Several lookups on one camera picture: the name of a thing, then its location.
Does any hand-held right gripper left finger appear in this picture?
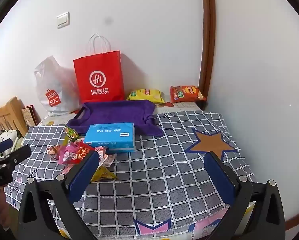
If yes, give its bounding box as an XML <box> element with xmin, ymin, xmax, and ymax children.
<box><xmin>18</xmin><ymin>150</ymin><xmax>101</xmax><ymax>240</ymax></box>

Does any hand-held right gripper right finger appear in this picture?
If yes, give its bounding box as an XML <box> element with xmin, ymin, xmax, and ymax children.
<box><xmin>204</xmin><ymin>151</ymin><xmax>286</xmax><ymax>240</ymax></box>

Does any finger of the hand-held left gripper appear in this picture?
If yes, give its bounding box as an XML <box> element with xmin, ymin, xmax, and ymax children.
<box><xmin>0</xmin><ymin>138</ymin><xmax>14</xmax><ymax>159</ymax></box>
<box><xmin>0</xmin><ymin>145</ymin><xmax>32</xmax><ymax>173</ymax></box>

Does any pink white cake packet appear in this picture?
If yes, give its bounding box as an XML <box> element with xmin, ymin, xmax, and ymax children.
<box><xmin>96</xmin><ymin>145</ymin><xmax>116</xmax><ymax>167</ymax></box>

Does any white patterned cloth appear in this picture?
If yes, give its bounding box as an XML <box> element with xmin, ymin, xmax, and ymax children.
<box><xmin>0</xmin><ymin>129</ymin><xmax>25</xmax><ymax>155</ymax></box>

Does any patterned cardboard box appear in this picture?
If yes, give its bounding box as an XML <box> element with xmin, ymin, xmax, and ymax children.
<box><xmin>21</xmin><ymin>105</ymin><xmax>38</xmax><ymax>127</ymax></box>

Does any blue tissue pack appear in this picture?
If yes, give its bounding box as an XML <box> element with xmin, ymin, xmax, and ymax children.
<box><xmin>84</xmin><ymin>122</ymin><xmax>136</xmax><ymax>153</ymax></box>

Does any grey checked blanket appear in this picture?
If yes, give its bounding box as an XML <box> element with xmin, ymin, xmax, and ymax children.
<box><xmin>4</xmin><ymin>110</ymin><xmax>258</xmax><ymax>240</ymax></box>

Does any purple towel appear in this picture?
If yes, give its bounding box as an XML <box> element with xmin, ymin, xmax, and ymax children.
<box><xmin>67</xmin><ymin>99</ymin><xmax>164</xmax><ymax>137</ymax></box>

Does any white plastic bag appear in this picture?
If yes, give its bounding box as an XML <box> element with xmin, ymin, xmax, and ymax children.
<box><xmin>34</xmin><ymin>56</ymin><xmax>81</xmax><ymax>117</ymax></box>

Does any printed newspaper sheet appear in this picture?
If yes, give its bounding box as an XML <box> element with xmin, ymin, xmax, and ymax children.
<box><xmin>153</xmin><ymin>101</ymin><xmax>202</xmax><ymax>115</ymax></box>

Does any orange chip bag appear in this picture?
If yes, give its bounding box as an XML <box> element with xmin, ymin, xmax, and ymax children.
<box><xmin>170</xmin><ymin>85</ymin><xmax>207</xmax><ymax>104</ymax></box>

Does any yellow chip bag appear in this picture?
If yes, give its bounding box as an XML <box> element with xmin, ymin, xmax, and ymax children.
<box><xmin>126</xmin><ymin>88</ymin><xmax>165</xmax><ymax>104</ymax></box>

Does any red paper bag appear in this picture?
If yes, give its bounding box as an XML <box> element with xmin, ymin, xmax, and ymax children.
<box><xmin>73</xmin><ymin>33</ymin><xmax>125</xmax><ymax>103</ymax></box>

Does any brown wooden door frame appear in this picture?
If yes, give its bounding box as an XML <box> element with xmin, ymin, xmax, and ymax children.
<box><xmin>199</xmin><ymin>0</ymin><xmax>216</xmax><ymax>110</ymax></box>

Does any white wall switch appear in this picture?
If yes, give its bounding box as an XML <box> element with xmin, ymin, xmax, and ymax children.
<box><xmin>56</xmin><ymin>12</ymin><xmax>70</xmax><ymax>29</ymax></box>

